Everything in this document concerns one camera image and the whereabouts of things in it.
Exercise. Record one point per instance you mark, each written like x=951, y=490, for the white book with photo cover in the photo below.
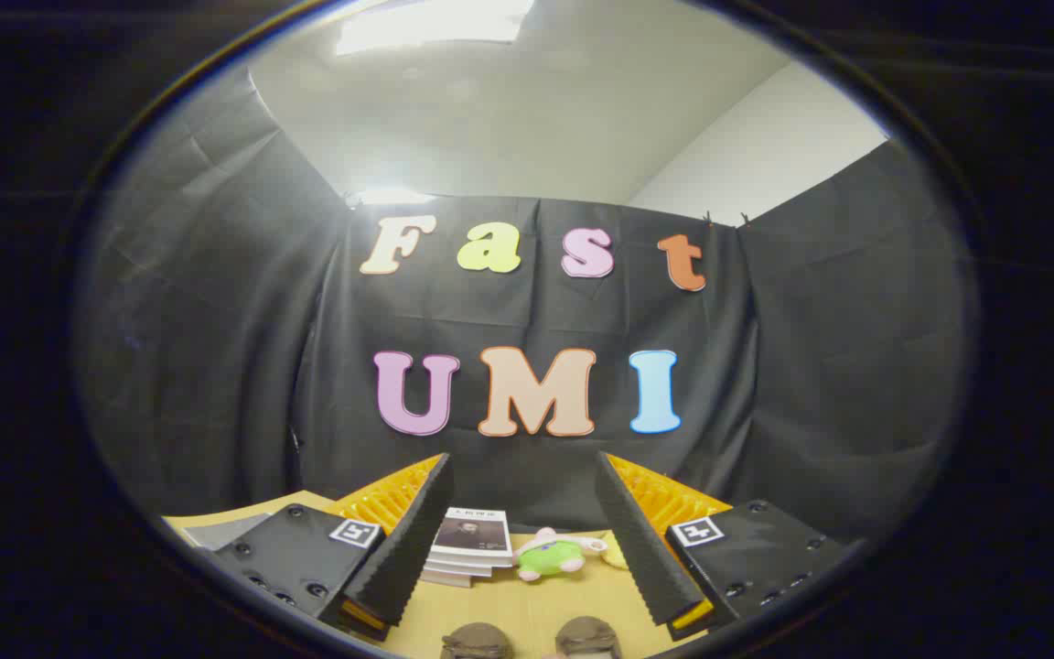
x=472, y=535

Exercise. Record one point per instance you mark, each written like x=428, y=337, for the yellow plush toy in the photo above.
x=616, y=552

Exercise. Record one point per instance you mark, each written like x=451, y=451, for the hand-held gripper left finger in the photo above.
x=408, y=549

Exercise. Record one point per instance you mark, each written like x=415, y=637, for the brown fuzzy shoe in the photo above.
x=477, y=642
x=587, y=639

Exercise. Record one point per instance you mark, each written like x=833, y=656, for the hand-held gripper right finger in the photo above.
x=641, y=549

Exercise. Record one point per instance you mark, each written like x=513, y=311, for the green plush toy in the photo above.
x=550, y=556

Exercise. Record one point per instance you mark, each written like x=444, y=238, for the ceiling light panel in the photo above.
x=435, y=23

